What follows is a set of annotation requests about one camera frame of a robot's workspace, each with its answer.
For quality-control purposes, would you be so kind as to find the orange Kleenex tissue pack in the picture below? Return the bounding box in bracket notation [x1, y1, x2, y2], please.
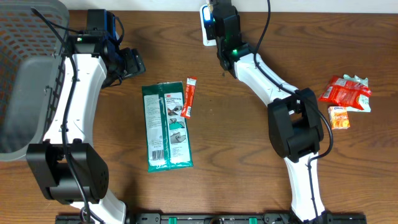
[328, 106, 350, 129]

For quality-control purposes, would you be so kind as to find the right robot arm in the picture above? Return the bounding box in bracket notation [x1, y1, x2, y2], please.
[203, 0, 331, 223]

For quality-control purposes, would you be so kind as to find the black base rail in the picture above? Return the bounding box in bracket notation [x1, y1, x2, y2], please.
[55, 212, 368, 224]

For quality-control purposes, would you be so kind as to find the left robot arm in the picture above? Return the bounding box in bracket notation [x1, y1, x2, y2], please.
[25, 34, 146, 223]

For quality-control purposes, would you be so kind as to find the mint green wipes pack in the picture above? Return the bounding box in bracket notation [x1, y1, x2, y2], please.
[343, 73, 372, 113]

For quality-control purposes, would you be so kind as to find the white barcode scanner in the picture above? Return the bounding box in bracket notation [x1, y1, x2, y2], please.
[200, 4, 216, 47]

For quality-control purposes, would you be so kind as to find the red snack bag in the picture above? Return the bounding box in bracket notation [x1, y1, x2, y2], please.
[318, 76, 372, 110]

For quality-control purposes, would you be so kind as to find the grey plastic basket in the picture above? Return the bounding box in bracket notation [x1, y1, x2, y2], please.
[1, 0, 69, 162]

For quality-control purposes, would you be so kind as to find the red Nestle sachet stick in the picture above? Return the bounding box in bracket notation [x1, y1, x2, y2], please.
[181, 77, 197, 119]

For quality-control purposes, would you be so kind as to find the green 3M gloves pack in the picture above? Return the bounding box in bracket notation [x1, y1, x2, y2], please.
[142, 82, 193, 172]

